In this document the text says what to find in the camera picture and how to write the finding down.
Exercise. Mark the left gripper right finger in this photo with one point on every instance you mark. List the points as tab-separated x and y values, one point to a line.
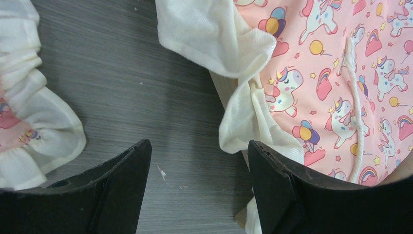
294	199

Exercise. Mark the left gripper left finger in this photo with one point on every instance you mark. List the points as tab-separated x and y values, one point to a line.
105	199

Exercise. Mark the pink unicorn mattress cushion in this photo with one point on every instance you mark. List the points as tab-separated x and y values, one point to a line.
326	83

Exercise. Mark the wooden pet bed frame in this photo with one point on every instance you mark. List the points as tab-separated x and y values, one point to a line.
225	88

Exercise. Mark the small pink ruffled pillow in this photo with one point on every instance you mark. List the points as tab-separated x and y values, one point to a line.
39	132

